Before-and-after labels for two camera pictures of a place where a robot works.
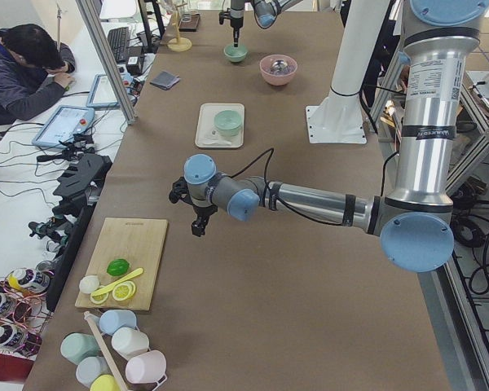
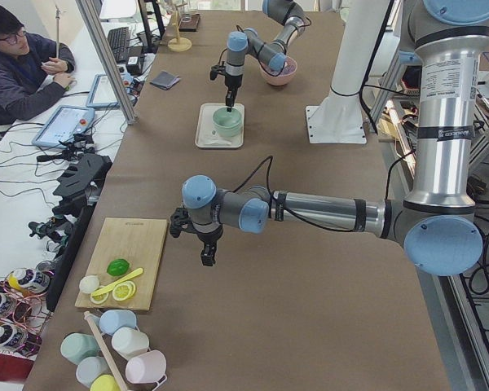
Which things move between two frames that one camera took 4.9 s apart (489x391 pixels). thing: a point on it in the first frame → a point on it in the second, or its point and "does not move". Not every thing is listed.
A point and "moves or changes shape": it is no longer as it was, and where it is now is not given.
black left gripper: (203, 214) → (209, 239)
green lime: (117, 267) does not move
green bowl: (235, 54) moves or changes shape
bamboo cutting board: (138, 241) does not move
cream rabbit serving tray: (207, 134) does not move
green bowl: (227, 122) does not move
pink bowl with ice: (278, 69) does not move
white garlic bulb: (89, 283) does not move
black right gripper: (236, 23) → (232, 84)
